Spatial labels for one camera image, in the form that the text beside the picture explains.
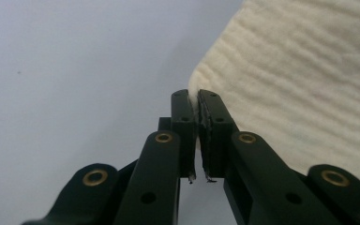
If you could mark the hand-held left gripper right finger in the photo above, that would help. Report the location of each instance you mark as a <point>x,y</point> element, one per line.
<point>247,168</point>

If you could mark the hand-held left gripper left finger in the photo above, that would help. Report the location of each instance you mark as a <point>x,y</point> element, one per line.
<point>165,162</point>

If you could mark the cream printed cloth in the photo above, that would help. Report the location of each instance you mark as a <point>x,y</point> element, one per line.
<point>293,78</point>

